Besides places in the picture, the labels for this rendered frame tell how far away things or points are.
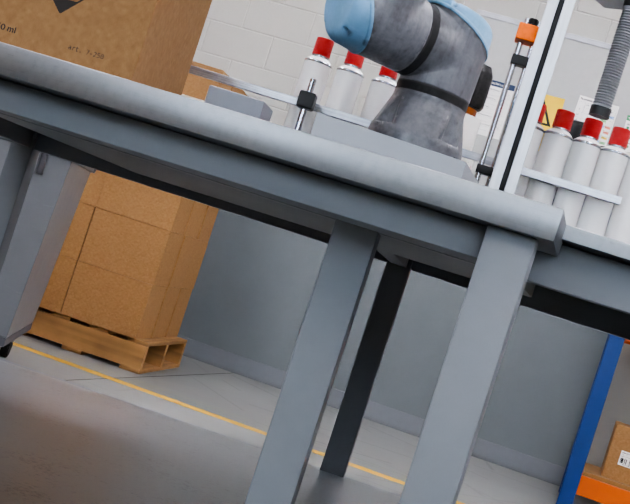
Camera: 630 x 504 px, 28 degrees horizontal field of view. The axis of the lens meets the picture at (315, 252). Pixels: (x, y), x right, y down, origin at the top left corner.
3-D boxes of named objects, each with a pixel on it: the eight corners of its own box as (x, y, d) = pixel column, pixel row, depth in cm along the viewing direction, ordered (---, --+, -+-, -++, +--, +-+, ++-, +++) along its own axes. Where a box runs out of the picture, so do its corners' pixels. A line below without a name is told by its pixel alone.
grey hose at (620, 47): (607, 121, 216) (644, 5, 216) (610, 118, 213) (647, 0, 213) (587, 115, 217) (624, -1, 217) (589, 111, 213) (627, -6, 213)
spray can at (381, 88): (372, 172, 232) (406, 67, 232) (371, 169, 226) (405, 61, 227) (346, 164, 232) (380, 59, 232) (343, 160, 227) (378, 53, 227)
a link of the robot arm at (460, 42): (484, 109, 191) (515, 25, 191) (414, 75, 184) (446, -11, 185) (442, 105, 201) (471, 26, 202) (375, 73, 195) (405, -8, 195)
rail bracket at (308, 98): (296, 174, 226) (325, 87, 226) (291, 169, 219) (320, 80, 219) (279, 169, 226) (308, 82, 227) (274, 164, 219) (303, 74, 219)
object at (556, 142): (544, 225, 226) (579, 117, 227) (546, 223, 221) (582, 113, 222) (516, 216, 227) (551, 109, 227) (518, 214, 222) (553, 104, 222)
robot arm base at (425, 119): (456, 174, 200) (478, 116, 200) (458, 163, 185) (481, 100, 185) (368, 143, 202) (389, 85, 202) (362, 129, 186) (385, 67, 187)
